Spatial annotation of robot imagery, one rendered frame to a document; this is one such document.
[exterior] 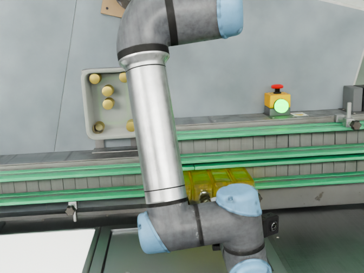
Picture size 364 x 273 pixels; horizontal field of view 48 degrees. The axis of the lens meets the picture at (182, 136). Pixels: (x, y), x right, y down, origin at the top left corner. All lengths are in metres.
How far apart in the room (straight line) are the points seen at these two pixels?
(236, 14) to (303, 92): 0.77
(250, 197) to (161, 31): 0.33
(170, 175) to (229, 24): 0.29
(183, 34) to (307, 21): 0.78
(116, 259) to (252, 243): 0.47
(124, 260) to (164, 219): 0.41
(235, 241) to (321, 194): 0.75
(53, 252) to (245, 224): 0.62
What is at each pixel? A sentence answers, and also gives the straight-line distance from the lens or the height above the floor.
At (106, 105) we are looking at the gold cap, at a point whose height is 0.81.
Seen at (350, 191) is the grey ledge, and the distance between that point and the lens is 1.50.
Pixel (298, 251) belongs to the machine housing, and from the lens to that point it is 1.21.
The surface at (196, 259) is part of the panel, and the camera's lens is 1.09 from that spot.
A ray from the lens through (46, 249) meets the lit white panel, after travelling 1.22.
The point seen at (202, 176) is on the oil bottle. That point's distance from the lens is 1.20.
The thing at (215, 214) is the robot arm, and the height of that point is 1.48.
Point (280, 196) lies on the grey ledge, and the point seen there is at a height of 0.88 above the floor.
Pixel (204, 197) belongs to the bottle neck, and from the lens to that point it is 1.09.
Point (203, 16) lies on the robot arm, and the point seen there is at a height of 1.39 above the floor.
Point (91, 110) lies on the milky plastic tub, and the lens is 1.38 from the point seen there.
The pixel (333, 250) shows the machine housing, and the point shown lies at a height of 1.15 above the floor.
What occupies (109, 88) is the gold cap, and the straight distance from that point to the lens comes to 1.34.
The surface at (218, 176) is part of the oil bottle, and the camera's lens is 1.19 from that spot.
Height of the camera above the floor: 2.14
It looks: 76 degrees down
